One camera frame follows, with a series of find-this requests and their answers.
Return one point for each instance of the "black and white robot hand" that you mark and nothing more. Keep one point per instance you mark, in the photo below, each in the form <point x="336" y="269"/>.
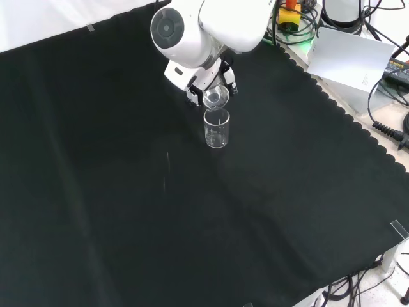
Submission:
<point x="179" y="75"/>

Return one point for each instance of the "clear glass beaker with water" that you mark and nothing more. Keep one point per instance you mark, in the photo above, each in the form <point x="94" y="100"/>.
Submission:
<point x="215" y="97"/>

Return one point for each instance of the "clear graduated glass beaker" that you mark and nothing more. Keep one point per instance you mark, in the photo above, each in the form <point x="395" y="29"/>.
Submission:
<point x="217" y="136"/>

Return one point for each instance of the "grey tape strip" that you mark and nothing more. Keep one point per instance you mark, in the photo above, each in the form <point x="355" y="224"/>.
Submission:
<point x="399" y="229"/>
<point x="91" y="28"/>

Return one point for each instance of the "yellow stop button box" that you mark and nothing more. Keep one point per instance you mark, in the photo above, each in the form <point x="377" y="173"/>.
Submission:
<point x="289" y="17"/>

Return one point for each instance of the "black scalloped table cloth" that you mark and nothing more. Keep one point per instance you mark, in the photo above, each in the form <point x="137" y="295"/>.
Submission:
<point x="112" y="192"/>

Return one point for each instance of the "black power adapter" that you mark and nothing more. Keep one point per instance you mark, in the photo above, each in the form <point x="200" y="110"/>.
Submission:
<point x="397" y="68"/>

